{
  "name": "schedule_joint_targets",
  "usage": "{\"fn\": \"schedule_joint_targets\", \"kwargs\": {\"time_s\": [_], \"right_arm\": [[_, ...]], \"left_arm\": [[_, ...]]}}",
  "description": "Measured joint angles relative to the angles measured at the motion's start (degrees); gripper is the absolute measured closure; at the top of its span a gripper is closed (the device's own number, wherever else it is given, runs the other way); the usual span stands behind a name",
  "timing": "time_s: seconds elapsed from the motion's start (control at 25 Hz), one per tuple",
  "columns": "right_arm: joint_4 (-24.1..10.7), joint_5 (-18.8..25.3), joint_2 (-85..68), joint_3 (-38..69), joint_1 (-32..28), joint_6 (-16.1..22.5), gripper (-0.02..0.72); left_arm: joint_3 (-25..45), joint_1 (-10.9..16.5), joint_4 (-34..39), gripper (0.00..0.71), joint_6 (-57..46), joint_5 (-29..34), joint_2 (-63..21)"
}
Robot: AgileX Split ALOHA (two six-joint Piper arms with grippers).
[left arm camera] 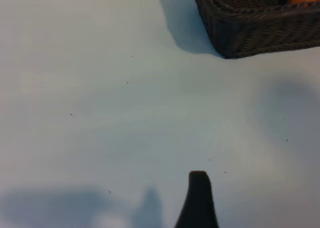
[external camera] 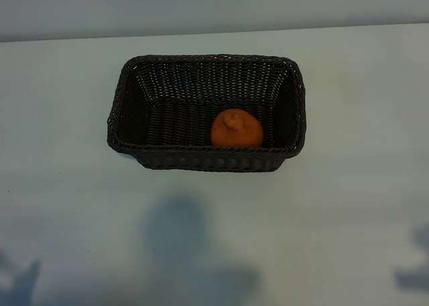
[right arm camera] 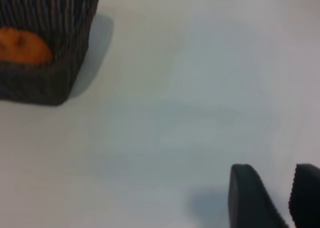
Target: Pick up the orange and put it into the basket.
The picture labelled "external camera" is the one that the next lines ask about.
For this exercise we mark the orange fruit with knob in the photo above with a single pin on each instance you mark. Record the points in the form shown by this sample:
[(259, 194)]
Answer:
[(236, 131)]

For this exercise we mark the dark brown wicker basket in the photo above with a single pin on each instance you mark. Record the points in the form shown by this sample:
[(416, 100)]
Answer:
[(184, 84)]

